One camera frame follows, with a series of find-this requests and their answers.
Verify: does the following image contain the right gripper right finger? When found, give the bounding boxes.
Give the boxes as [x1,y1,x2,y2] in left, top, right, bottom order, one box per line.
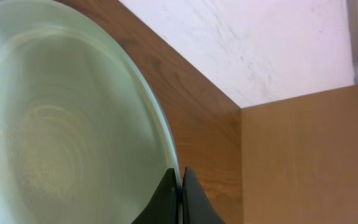
[182,167,225,224]

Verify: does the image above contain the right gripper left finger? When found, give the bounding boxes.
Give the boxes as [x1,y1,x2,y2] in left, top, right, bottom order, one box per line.
[132,168,179,224]

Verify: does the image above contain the light blue plate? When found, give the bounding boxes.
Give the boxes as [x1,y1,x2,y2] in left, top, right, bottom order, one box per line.
[0,1,178,223]

